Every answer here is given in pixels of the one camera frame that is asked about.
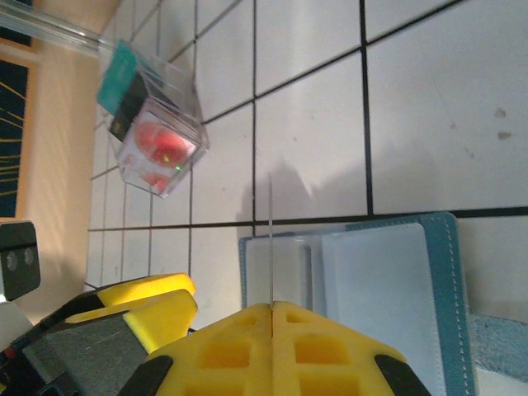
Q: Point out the clear acrylic box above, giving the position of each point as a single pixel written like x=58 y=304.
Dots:
x=181 y=95

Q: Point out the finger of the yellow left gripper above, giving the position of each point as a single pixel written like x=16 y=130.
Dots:
x=156 y=321
x=156 y=284

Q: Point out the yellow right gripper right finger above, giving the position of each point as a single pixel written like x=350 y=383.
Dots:
x=321 y=354

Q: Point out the teal plastic card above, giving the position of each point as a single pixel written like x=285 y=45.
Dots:
x=117 y=74

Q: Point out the black plastic card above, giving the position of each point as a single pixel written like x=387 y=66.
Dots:
x=130 y=107

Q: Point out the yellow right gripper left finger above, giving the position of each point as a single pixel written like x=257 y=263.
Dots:
x=222 y=354

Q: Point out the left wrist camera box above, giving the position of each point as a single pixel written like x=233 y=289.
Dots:
x=18 y=255

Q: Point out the white card with red print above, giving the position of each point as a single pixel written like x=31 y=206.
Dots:
x=161 y=144

